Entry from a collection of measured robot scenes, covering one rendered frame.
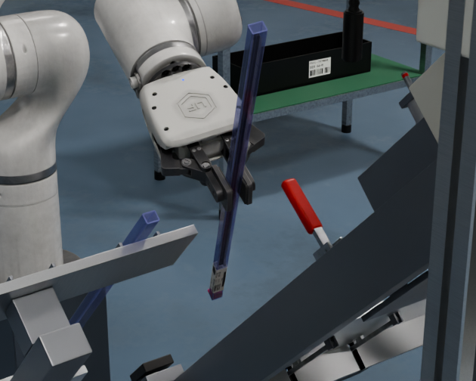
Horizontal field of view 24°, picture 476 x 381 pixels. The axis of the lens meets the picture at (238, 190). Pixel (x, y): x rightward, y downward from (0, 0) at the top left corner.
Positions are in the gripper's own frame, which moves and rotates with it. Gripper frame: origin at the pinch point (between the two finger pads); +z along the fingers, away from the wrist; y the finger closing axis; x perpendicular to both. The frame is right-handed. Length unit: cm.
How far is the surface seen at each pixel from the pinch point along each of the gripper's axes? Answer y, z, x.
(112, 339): 8, -91, 164
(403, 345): 28, -1, 49
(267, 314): -1.4, 12.1, 6.2
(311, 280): 1.2, 15.6, -2.6
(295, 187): 4.3, 5.5, -3.6
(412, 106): 13.0, 10.2, -15.7
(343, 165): 120, -163, 218
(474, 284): 4.7, 32.1, -21.1
